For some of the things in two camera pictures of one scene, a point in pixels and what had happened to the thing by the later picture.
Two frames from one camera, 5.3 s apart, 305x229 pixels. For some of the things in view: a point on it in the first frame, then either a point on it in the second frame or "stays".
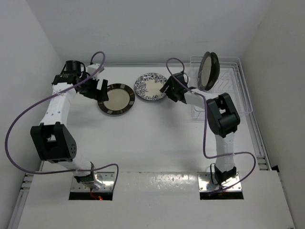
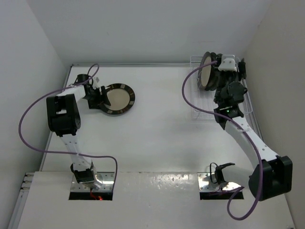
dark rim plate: [204, 72] stays
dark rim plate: [215, 68] stays
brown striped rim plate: [121, 98] stays
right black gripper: [168, 91] to [241, 74]
